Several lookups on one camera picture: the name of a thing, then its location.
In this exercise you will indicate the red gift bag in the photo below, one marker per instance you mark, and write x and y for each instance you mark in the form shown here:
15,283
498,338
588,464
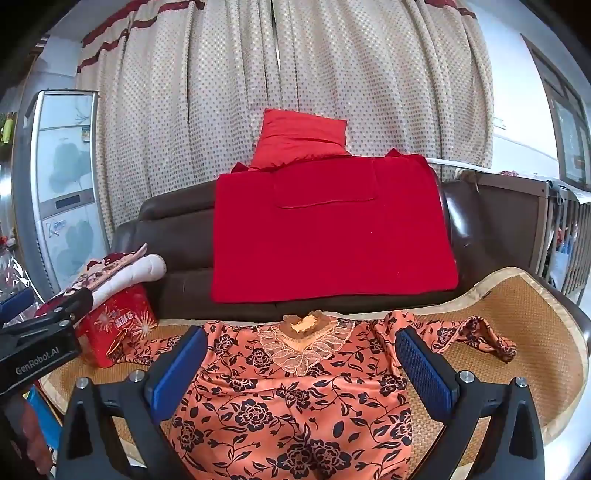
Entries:
122,323

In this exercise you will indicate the folded floral quilt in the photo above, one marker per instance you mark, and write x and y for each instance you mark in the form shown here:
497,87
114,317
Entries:
129,272

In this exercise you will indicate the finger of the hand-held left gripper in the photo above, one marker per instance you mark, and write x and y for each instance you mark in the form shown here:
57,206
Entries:
69,304
16,302

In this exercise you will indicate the brown leather sofa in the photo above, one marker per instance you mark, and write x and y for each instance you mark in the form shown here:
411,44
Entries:
184,249

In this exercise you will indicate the clear plastic wrap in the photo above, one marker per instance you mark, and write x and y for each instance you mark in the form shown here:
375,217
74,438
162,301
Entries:
11,272

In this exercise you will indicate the red blanket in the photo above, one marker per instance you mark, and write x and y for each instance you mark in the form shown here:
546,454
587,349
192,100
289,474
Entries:
332,244

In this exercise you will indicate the woven bamboo mat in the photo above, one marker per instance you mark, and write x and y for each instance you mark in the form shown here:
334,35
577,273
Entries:
517,323

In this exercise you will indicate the red pillow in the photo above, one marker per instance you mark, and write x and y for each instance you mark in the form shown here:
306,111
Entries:
300,136

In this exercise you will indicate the dark framed window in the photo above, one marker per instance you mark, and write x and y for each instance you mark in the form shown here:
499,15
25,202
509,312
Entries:
565,129

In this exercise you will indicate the beige dotted curtain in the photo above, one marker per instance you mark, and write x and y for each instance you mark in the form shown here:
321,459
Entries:
194,115

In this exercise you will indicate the orange floral blouse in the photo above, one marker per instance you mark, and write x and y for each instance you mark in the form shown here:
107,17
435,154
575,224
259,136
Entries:
286,406

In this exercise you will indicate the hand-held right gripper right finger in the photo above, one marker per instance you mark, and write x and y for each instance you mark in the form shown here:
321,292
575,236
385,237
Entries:
422,369

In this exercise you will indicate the wooden crib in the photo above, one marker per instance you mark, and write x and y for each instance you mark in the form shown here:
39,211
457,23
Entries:
512,207

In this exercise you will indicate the yellow-green bottle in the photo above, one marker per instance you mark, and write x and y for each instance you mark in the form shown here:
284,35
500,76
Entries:
8,127

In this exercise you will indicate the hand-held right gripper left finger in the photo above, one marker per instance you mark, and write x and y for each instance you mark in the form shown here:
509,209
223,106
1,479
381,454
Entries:
178,369

